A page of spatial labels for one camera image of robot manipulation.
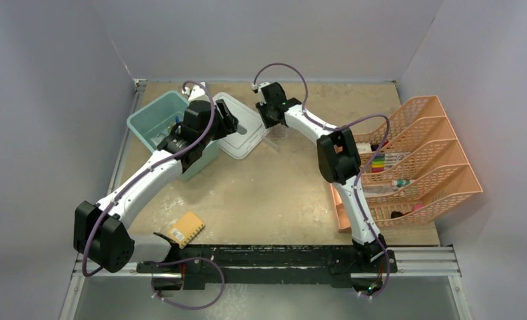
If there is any aluminium table edge rail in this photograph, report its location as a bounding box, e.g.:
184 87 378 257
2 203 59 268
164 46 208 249
106 79 149 196

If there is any white plastic bin lid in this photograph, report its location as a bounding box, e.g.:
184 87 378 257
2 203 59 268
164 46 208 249
213 92 269 160

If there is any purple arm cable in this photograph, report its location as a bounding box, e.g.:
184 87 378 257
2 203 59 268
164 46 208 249
253 62 392 301
81 81 226 310

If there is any aluminium front frame rail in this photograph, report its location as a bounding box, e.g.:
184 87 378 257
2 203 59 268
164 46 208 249
61 245 471 319

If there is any orange mesh file rack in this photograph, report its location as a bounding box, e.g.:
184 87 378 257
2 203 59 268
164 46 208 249
354 95 483 227

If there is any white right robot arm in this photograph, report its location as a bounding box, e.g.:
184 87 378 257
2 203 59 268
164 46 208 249
252 82 388 271

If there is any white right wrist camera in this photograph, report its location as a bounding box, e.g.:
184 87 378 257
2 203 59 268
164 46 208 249
251 81 270 93

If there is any clear plastic tube rack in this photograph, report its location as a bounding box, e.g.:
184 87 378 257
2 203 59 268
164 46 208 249
262 125 296 151

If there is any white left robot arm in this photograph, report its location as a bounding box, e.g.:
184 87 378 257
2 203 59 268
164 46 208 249
73 99 239 277

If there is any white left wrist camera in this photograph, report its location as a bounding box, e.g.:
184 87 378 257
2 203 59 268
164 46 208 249
181 82 210 103

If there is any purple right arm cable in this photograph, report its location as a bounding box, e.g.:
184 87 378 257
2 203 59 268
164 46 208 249
253 62 392 301

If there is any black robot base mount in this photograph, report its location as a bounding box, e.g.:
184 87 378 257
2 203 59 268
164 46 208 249
137 245 398 295

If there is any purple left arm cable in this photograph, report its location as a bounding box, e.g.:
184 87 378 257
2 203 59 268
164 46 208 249
81 81 226 310

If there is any teal plastic bin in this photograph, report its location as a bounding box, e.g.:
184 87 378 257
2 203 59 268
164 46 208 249
127 91 220 181

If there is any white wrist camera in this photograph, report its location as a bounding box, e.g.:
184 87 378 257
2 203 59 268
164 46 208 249
181 82 210 103
251 81 270 93

